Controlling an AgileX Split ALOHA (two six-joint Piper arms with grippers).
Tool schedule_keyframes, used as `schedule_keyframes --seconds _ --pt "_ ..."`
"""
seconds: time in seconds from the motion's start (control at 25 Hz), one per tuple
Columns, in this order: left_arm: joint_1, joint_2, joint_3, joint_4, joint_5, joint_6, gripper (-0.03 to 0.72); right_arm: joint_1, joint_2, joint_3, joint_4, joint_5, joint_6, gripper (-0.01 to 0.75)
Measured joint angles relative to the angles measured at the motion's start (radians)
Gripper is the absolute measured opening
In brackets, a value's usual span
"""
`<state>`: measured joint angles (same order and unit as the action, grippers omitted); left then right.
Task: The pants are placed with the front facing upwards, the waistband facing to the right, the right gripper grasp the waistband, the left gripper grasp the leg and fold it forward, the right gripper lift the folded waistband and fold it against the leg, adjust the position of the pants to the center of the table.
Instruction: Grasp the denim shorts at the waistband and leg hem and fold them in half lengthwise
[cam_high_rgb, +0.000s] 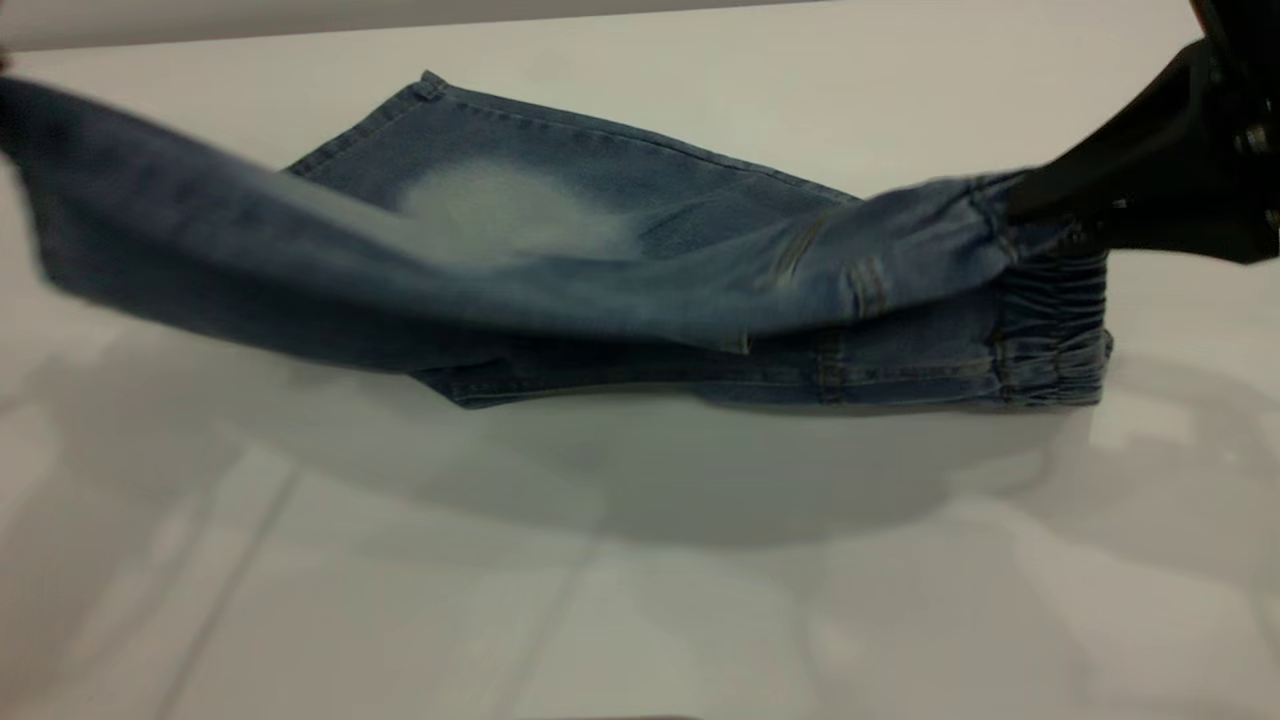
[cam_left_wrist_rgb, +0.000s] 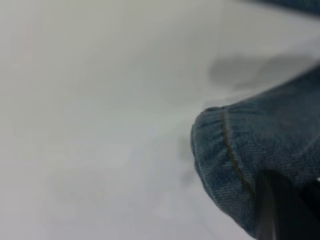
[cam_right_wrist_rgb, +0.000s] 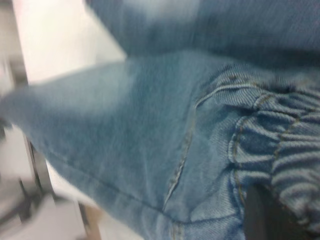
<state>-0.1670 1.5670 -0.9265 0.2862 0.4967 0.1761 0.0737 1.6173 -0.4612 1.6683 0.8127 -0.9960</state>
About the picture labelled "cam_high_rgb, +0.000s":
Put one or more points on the blue denim jeans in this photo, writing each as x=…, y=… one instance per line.
x=600, y=290

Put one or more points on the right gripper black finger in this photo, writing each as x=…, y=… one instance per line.
x=1140, y=150
x=1190, y=230

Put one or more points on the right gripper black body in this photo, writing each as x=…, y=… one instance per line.
x=1255, y=100

